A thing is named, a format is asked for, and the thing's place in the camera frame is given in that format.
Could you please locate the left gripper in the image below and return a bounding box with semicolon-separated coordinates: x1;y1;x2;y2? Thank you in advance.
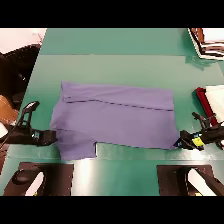
36;129;58;147

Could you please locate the purple shirt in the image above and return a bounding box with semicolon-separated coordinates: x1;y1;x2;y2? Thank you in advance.
49;80;180;162

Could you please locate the red garment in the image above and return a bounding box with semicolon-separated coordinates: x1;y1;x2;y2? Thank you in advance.
195;86;222;125

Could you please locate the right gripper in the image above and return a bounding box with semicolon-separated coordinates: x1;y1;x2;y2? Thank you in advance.
178;129;205;151

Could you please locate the white garment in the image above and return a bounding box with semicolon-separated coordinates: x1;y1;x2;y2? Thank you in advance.
203;84;224;118

